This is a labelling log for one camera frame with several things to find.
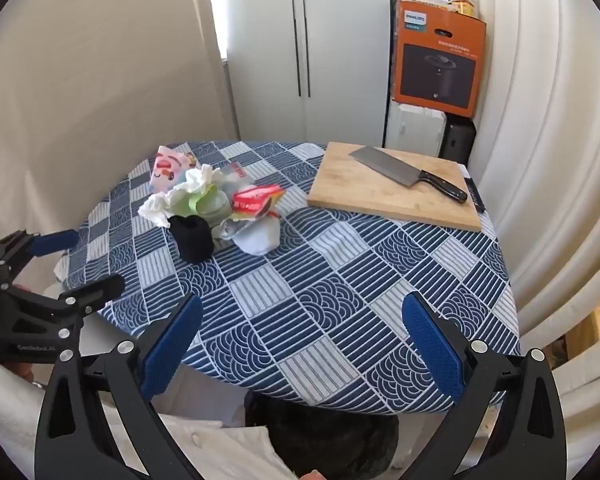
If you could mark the black appliance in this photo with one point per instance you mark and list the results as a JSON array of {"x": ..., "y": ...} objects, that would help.
[{"x": 457, "y": 137}]

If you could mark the person's white garment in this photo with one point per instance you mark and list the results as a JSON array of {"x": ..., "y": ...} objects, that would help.
[{"x": 205, "y": 450}]

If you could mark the black slim tool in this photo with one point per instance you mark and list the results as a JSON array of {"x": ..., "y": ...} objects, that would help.
[{"x": 475, "y": 195}]

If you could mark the black sock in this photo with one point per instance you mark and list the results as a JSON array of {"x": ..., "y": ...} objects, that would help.
[{"x": 192, "y": 237}]

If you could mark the white box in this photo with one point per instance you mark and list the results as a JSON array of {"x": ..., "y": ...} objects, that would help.
[{"x": 415, "y": 127}]

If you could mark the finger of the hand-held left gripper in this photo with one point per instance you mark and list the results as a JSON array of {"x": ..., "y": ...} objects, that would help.
[
  {"x": 55, "y": 241},
  {"x": 100, "y": 287}
]

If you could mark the green broken bowl piece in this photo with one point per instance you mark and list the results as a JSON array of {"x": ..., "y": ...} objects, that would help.
[{"x": 192, "y": 202}]

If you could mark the orange appliance box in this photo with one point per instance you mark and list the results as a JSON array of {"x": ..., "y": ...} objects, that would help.
[{"x": 440, "y": 60}]

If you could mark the blue patterned tablecloth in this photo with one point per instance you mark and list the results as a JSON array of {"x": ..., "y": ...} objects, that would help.
[{"x": 305, "y": 285}]

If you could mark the white cabinet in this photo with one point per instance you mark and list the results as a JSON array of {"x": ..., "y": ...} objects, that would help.
[{"x": 340, "y": 60}]

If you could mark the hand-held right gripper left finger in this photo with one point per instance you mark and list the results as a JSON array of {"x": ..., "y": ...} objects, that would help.
[{"x": 172, "y": 345}]

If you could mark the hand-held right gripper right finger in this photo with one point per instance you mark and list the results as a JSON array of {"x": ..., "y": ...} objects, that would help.
[{"x": 432, "y": 345}]

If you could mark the cream curtain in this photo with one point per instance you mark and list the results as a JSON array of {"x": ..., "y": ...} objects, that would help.
[{"x": 545, "y": 135}]

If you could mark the clear printed plastic bag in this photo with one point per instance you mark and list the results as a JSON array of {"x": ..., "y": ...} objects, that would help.
[{"x": 240, "y": 175}]

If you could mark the pink cartoon packet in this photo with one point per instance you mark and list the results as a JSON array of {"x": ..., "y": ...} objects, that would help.
[{"x": 170, "y": 167}]

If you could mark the crumpled white tissue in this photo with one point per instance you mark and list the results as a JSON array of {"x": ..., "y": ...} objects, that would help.
[{"x": 155, "y": 210}]

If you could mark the trash bin with black bag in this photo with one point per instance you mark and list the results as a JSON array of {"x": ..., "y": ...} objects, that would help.
[{"x": 330, "y": 435}]

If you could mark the wooden cutting board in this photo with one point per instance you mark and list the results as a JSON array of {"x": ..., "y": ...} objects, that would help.
[{"x": 360, "y": 185}]

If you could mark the red snack wrapper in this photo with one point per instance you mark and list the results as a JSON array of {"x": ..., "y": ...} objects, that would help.
[{"x": 250, "y": 200}]

